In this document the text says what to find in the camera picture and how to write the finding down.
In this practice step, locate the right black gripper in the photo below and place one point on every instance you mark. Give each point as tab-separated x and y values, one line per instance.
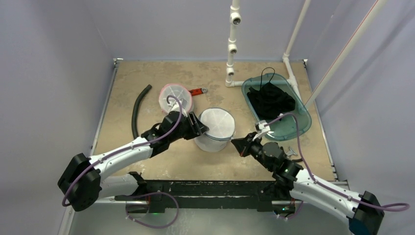
248	148

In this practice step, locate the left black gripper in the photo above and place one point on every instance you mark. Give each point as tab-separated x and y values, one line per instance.
195	127

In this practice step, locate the blue-trimmed white mesh laundry bag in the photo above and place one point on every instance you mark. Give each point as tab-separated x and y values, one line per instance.
221	126

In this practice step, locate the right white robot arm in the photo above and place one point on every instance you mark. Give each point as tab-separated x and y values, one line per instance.
360	211

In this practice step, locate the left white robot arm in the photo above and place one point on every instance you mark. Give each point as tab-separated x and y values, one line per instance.
82	180

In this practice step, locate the pink-trimmed white mesh laundry bag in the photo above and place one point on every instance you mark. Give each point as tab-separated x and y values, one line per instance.
169	95

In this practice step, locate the teal transparent plastic bin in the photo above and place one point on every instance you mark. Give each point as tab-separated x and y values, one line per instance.
287	127

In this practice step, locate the black garment in bin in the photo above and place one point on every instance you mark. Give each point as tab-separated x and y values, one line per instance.
269	101

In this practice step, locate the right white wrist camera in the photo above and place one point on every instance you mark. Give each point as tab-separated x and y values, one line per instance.
262	128

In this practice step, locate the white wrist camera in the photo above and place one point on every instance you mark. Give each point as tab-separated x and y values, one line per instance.
262	128
177	107

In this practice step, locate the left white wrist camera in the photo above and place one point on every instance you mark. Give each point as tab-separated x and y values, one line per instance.
177	107

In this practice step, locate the red handled tool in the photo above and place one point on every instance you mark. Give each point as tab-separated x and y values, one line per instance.
198	91

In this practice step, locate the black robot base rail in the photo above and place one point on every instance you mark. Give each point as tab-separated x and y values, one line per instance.
262	196

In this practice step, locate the white PVC pipe frame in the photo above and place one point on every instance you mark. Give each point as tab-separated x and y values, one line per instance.
274	26

